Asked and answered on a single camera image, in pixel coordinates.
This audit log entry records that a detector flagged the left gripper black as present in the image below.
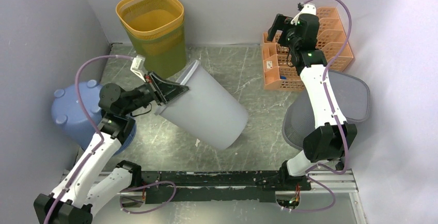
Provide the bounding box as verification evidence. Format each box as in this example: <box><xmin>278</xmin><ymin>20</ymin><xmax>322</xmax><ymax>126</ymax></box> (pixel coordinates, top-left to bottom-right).
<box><xmin>121</xmin><ymin>70</ymin><xmax>189</xmax><ymax>115</ymax></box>

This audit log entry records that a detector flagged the light grey plastic bin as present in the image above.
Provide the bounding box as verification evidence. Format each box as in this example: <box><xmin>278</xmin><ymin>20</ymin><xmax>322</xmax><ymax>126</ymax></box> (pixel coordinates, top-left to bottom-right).
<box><xmin>154</xmin><ymin>60</ymin><xmax>248</xmax><ymax>150</ymax></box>

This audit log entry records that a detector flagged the dark grey mesh bin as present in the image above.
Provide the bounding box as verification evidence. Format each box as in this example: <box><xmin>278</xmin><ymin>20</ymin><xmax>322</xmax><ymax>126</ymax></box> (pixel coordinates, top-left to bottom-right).
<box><xmin>282</xmin><ymin>70</ymin><xmax>370</xmax><ymax>151</ymax></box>

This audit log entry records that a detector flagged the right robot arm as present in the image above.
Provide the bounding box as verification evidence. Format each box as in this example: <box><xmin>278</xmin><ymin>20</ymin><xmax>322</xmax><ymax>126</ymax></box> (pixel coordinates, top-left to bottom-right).
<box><xmin>267</xmin><ymin>13</ymin><xmax>357</xmax><ymax>190</ymax></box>

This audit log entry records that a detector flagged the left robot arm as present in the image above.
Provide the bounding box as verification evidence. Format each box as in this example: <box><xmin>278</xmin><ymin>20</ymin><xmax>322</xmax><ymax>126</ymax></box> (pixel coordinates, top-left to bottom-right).
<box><xmin>34</xmin><ymin>72</ymin><xmax>189</xmax><ymax>223</ymax></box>

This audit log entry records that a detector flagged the olive green mesh bin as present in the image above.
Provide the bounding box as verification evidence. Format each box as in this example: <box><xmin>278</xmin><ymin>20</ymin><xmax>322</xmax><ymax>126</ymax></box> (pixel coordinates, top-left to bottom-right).
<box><xmin>125</xmin><ymin>23</ymin><xmax>187</xmax><ymax>78</ymax></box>

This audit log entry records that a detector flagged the orange plastic file organizer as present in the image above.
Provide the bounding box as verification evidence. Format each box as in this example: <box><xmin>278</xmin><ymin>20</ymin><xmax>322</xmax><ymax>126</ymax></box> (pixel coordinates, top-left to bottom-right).
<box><xmin>261</xmin><ymin>7</ymin><xmax>346</xmax><ymax>92</ymax></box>

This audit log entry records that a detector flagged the yellow mesh bin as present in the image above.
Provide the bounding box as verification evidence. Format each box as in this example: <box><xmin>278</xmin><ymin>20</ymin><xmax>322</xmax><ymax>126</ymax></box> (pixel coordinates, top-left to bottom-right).
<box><xmin>116</xmin><ymin>0</ymin><xmax>184</xmax><ymax>40</ymax></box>

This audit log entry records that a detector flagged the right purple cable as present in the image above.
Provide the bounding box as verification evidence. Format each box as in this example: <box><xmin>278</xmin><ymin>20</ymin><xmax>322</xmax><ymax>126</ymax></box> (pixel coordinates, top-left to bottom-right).
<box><xmin>280</xmin><ymin>0</ymin><xmax>352</xmax><ymax>213</ymax></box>

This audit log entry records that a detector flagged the purple cable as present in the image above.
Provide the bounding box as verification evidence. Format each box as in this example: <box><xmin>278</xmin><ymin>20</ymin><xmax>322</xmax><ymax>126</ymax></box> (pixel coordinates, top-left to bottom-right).
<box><xmin>42</xmin><ymin>55</ymin><xmax>177</xmax><ymax>224</ymax></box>
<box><xmin>280</xmin><ymin>0</ymin><xmax>352</xmax><ymax>213</ymax></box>

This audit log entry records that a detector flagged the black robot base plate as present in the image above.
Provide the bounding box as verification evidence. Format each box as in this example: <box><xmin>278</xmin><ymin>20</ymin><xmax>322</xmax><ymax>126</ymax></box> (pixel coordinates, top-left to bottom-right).
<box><xmin>129</xmin><ymin>169</ymin><xmax>311</xmax><ymax>204</ymax></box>

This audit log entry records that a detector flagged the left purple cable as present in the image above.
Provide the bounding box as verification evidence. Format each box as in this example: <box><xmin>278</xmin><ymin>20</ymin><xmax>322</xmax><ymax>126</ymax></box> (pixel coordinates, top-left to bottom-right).
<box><xmin>42</xmin><ymin>55</ymin><xmax>177</xmax><ymax>224</ymax></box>

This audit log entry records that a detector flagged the aluminium rail frame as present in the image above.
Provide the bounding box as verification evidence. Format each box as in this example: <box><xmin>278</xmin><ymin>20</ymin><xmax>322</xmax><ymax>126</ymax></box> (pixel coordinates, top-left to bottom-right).
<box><xmin>95</xmin><ymin>170</ymin><xmax>357</xmax><ymax>211</ymax></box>

